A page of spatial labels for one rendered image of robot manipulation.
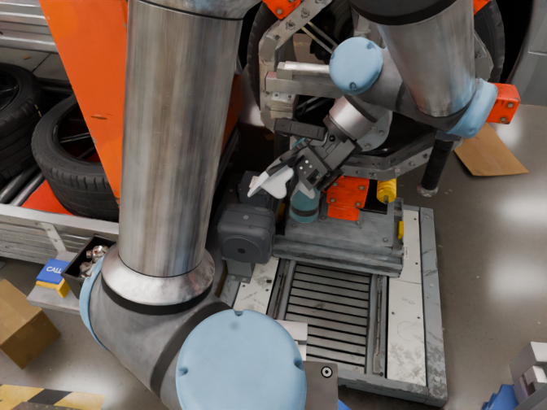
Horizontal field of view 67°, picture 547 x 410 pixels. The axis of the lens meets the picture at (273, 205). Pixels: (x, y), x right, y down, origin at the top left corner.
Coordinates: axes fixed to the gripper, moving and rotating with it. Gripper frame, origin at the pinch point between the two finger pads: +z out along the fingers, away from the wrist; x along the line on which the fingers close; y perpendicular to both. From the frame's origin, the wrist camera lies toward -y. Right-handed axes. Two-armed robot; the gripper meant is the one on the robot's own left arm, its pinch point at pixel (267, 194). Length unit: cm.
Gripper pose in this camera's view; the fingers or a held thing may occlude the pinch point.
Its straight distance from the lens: 83.1
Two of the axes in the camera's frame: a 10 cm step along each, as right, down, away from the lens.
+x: 5.4, -0.1, 8.4
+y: 5.7, 7.4, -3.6
